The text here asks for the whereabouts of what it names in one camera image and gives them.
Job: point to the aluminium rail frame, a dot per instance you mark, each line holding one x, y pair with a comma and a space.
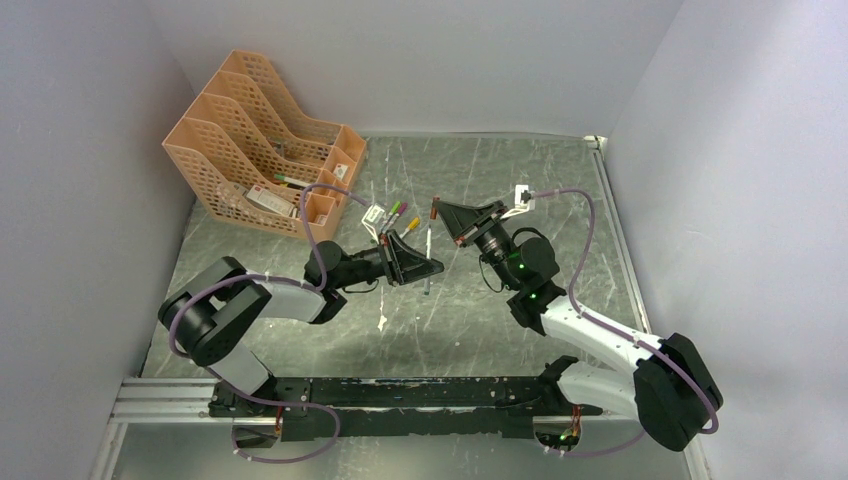
185, 401

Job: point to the black green marker in organizer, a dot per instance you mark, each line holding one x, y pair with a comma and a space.
290, 182

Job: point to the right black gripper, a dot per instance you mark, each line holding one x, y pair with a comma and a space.
461, 219

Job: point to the white marker pen orange tip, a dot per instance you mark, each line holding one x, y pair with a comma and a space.
392, 222

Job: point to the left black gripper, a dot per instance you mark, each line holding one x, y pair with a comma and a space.
403, 264

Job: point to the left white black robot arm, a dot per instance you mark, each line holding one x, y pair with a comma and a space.
209, 316

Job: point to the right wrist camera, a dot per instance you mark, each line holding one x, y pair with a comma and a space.
523, 201

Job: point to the white marker pen colourful label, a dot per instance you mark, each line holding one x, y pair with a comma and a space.
405, 232

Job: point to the peach plastic file organizer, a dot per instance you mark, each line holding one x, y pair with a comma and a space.
244, 127

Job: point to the white marker pen green tip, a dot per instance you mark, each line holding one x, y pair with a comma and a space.
386, 223

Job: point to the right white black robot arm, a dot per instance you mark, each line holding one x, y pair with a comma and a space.
661, 383

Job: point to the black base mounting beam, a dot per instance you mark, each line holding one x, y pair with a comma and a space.
311, 408

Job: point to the white calculator box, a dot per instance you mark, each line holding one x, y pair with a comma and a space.
264, 199

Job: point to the white staple box upper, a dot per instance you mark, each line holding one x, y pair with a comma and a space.
340, 171

